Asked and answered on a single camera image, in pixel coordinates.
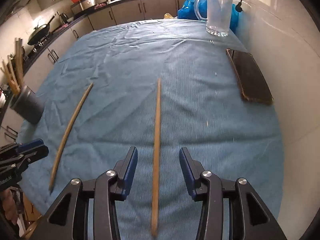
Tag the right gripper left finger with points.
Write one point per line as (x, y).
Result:
(67, 217)

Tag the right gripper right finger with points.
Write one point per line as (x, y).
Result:
(249, 217)

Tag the dark cylindrical utensil holder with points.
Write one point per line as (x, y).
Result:
(28, 105)

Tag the wooden chopstick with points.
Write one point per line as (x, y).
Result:
(65, 138)
(10, 79)
(19, 59)
(12, 73)
(156, 163)

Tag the operator hand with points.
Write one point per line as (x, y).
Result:
(9, 206)

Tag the wooden chopstick on table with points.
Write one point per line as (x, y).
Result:
(65, 138)

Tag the blue table cloth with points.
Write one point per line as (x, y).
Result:
(201, 109)

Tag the black wok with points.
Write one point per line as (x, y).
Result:
(39, 32)

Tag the black smartphone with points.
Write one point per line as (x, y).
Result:
(252, 84)

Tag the kettle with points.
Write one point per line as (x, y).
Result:
(63, 18)

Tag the silver rice cooker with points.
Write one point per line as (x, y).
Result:
(82, 5)

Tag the yellow plastic bag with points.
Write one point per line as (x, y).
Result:
(168, 16)

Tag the clear glass mug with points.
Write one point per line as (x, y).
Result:
(218, 16)

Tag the blue plastic bag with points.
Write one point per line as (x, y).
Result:
(187, 12)

